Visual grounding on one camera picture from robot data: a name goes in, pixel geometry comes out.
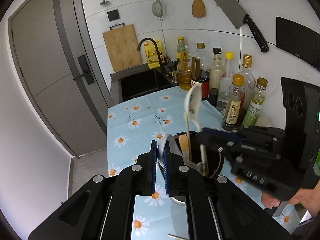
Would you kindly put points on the wooden spoon in holder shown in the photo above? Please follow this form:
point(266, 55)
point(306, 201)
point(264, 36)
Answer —
point(184, 145)

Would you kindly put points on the amber oil bottle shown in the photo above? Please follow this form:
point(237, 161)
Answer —
point(184, 70)

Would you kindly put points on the wooden spatula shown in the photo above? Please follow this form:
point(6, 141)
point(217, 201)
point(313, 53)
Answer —
point(198, 9)

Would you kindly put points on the black wall panel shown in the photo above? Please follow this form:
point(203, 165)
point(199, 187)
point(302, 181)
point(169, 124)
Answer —
point(298, 40)

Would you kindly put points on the clear bottle gold cap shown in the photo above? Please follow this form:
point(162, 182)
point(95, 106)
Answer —
point(200, 64)

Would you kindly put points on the black door handle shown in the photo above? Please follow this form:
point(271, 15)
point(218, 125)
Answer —
point(86, 72)

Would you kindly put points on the grey door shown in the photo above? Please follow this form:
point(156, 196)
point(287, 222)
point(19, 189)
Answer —
point(46, 38)

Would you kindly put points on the black faucet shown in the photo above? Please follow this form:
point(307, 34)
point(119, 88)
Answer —
point(140, 45)

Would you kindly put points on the black cylindrical utensil holder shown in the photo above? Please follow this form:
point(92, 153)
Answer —
point(189, 177)

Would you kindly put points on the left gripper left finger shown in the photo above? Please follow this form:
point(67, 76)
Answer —
point(153, 165)

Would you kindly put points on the black wall switch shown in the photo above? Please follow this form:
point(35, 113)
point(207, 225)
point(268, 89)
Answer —
point(113, 15)

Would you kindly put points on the cleaver knife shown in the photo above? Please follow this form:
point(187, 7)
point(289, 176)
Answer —
point(239, 17)

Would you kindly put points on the yellow cap clear bottle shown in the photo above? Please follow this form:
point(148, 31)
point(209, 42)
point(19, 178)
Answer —
point(225, 83)

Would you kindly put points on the orange cap sauce bottle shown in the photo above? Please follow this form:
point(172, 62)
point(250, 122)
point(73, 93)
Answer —
point(236, 94)

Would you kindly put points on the green plastic bag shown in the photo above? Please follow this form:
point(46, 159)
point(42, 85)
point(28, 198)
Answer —
point(316, 167)

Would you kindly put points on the yellow oil bottle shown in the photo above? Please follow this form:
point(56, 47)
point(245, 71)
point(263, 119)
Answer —
point(151, 54)

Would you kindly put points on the tall gold cap bottle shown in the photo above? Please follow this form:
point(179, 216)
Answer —
point(249, 80)

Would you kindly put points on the black cap vinegar bottle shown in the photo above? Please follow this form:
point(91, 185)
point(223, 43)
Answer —
point(216, 72)

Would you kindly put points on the cream spoon blue pattern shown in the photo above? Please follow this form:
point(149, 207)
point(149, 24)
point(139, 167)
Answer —
point(192, 104)

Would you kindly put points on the black sink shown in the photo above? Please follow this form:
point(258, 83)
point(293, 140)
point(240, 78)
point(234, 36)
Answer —
point(138, 81)

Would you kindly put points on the daisy print blue tablecloth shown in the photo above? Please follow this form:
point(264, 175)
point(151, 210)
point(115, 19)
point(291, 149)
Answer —
point(132, 126)

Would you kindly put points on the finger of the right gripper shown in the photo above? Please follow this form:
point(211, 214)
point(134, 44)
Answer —
point(217, 134)

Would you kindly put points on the wooden cutting board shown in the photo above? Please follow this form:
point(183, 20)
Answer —
point(121, 45)

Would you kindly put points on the white ceramic spoon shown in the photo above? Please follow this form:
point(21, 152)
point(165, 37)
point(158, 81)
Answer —
point(167, 144)

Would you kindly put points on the green label bottle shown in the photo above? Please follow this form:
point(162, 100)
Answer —
point(255, 106)

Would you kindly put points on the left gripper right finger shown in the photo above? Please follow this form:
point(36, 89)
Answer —
point(170, 176)

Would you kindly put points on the metal strainer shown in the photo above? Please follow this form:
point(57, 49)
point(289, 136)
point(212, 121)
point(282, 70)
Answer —
point(157, 9)

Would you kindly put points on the person's right hand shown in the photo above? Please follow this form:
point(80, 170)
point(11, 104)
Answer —
point(309, 198)

